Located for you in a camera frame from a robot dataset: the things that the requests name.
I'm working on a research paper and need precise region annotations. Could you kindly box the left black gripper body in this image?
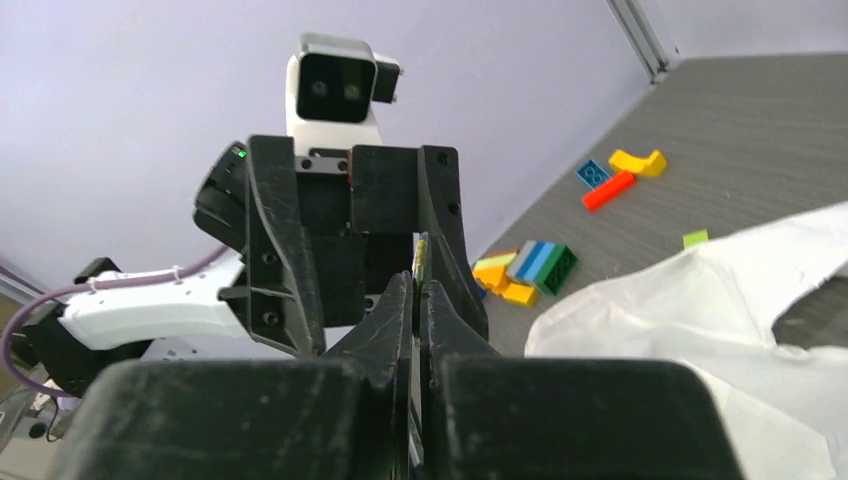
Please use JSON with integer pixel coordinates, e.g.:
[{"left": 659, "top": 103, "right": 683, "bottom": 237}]
[{"left": 294, "top": 146, "right": 418, "bottom": 328}]

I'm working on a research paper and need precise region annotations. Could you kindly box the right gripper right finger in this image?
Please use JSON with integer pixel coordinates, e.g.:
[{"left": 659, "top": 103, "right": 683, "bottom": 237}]
[{"left": 419, "top": 281, "right": 743, "bottom": 479}]

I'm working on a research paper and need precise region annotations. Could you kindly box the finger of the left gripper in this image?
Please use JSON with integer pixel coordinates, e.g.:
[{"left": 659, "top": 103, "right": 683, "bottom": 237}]
[
  {"left": 218, "top": 135, "right": 325, "bottom": 357},
  {"left": 417, "top": 145, "right": 489, "bottom": 340}
]

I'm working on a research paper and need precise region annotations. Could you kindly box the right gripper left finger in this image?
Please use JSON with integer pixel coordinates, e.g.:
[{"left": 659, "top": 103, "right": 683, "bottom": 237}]
[{"left": 49, "top": 272, "right": 414, "bottom": 479}]

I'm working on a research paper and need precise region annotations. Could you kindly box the white shirt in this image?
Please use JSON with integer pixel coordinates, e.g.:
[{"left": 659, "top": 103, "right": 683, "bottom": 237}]
[{"left": 524, "top": 203, "right": 847, "bottom": 479}]

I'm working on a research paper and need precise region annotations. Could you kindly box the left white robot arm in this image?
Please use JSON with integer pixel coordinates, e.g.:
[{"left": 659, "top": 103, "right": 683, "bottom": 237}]
[{"left": 2, "top": 127, "right": 489, "bottom": 397}]

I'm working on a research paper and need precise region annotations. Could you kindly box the toy brick pile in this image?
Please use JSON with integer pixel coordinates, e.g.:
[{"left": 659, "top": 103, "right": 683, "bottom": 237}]
[{"left": 472, "top": 240, "right": 578, "bottom": 307}]

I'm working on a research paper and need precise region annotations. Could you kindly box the blue square toy brick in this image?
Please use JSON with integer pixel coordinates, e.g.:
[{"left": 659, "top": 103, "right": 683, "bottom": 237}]
[{"left": 575, "top": 159, "right": 611, "bottom": 190}]

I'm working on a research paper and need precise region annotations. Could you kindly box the red long toy brick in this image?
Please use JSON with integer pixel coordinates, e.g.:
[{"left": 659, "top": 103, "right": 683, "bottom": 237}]
[{"left": 582, "top": 171, "right": 637, "bottom": 212}]

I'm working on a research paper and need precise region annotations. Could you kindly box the yellow curved toy brick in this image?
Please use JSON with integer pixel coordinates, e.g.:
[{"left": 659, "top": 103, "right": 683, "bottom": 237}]
[{"left": 608, "top": 149, "right": 668, "bottom": 177}]

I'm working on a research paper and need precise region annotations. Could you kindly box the small green toy piece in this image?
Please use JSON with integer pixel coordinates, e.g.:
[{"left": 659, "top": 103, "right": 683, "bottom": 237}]
[{"left": 682, "top": 229, "right": 710, "bottom": 249}]

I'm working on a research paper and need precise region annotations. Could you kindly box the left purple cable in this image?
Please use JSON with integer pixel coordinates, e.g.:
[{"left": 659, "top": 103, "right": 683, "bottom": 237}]
[{"left": 0, "top": 245, "right": 230, "bottom": 400}]

